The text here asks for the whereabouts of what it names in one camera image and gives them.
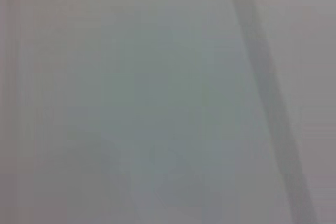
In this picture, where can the blurry grey diagonal bar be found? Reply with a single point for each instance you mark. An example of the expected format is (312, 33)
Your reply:
(270, 98)

